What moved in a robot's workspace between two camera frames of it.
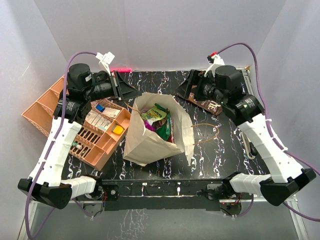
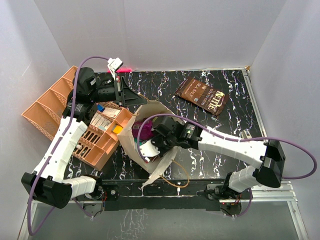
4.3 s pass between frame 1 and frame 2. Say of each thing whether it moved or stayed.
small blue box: stayed
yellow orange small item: stayed
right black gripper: moved
